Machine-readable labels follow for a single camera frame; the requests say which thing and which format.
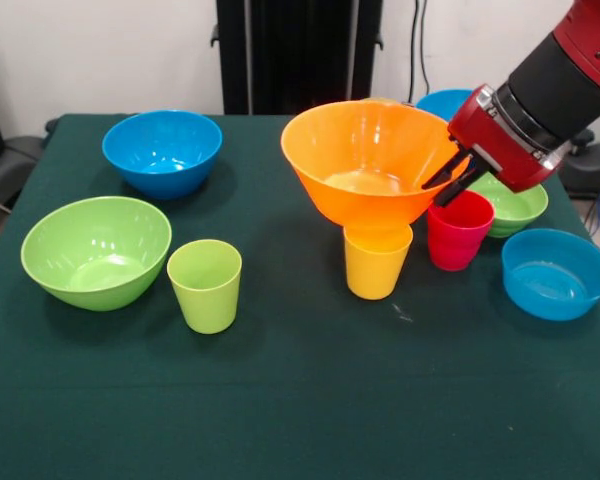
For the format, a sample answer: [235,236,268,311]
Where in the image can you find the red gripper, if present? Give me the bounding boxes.
[421,83,564,208]

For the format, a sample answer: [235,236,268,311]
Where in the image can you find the large orange bowl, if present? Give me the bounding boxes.
[280,99,469,234]

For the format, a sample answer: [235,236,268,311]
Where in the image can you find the red cup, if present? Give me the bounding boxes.
[426,189,496,273]

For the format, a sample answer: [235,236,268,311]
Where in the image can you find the small green bowl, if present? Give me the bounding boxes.
[467,172,550,239]

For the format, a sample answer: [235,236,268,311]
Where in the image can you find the large blue bowl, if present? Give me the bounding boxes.
[101,109,224,201]
[415,88,476,122]

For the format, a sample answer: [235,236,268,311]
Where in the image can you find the black knobbed equipment base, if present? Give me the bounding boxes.
[559,128,600,201]

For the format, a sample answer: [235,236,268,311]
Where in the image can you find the small blue bowl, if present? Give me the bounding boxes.
[501,228,600,322]

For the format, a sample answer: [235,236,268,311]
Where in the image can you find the green cup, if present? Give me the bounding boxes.
[166,238,243,335]

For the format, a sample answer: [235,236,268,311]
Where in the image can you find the dark green table cloth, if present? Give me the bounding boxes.
[0,113,600,480]

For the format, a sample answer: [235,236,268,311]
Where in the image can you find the large green bowl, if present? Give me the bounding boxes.
[20,195,173,312]

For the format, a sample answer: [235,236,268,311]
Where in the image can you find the black chair base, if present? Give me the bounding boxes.
[0,133,46,211]

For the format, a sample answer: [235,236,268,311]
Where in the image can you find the black hanging cable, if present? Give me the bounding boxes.
[406,0,431,109]

